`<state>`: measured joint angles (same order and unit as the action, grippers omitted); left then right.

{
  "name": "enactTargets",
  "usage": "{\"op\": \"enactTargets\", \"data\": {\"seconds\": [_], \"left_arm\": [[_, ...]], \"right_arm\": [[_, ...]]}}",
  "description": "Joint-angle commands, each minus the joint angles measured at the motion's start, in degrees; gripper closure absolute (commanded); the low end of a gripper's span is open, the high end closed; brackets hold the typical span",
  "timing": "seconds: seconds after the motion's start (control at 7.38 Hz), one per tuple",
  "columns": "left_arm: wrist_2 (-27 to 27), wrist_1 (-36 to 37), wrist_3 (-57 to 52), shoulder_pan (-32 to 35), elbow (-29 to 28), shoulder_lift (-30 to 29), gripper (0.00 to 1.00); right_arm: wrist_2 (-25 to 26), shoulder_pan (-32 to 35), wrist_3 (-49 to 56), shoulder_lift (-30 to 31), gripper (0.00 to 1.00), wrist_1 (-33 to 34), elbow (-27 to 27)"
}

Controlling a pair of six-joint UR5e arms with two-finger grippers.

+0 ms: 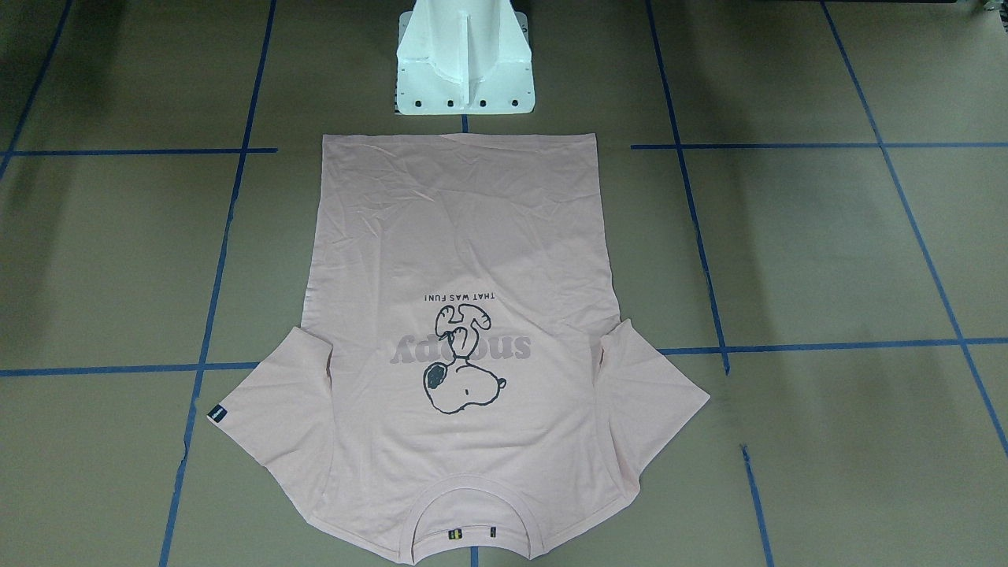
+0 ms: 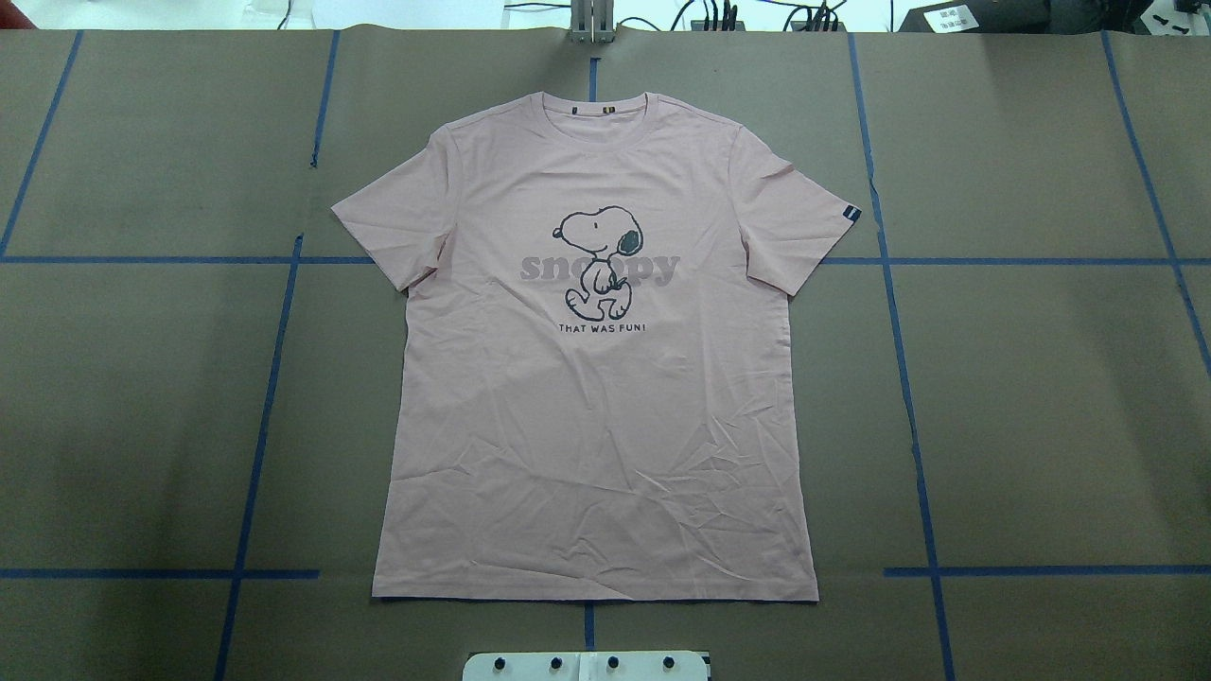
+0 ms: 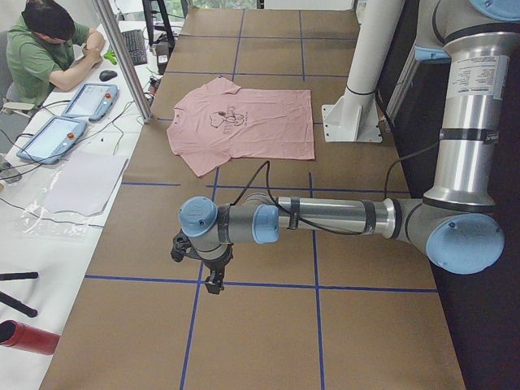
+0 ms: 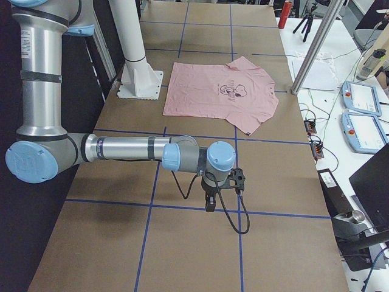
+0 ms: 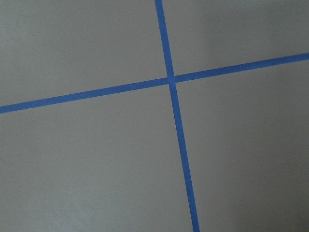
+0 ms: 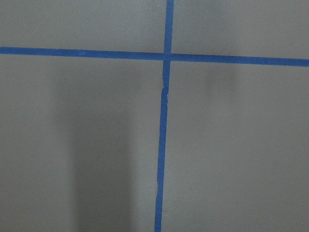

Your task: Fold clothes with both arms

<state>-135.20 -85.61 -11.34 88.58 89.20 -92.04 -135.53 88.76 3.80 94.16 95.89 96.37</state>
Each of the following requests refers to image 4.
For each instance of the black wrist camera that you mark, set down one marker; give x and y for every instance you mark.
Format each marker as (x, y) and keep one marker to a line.
(235, 180)

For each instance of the upper orange circuit board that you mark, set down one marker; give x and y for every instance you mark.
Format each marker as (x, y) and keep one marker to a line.
(310, 126)

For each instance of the silver metal cup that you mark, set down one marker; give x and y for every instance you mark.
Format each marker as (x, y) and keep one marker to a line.
(357, 216)

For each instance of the pink Snoopy t-shirt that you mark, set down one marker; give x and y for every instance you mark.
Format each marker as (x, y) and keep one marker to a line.
(239, 92)

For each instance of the red cylinder bottle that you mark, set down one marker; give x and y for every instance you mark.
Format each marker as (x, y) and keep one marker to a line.
(285, 12)

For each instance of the black camera tripod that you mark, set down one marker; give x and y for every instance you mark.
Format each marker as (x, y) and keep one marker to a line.
(307, 21)

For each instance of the lower blue teach pendant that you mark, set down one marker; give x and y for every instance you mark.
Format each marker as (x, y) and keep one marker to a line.
(363, 132)

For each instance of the black box with label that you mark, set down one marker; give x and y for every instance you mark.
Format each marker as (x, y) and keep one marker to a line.
(336, 201)

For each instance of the aluminium frame post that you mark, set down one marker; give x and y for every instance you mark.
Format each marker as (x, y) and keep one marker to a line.
(323, 30)

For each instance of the lower orange circuit board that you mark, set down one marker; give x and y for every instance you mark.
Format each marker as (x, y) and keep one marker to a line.
(317, 150)

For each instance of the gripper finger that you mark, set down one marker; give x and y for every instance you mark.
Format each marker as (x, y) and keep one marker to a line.
(212, 204)
(207, 204)

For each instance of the clear water bottle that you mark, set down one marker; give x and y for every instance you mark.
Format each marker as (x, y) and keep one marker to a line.
(370, 64)

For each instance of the orange circuit board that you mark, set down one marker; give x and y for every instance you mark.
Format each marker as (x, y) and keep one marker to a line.
(317, 150)
(310, 126)

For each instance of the upper blue teach pendant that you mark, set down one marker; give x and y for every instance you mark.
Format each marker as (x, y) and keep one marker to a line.
(361, 98)

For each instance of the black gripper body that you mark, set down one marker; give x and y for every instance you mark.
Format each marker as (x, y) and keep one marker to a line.
(208, 191)

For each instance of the black monitor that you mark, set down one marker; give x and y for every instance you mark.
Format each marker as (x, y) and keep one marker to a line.
(370, 184)

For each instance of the blue teach pendant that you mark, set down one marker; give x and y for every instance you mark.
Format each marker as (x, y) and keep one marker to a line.
(361, 98)
(363, 132)

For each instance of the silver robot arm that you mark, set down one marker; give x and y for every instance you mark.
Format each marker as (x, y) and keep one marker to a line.
(44, 148)

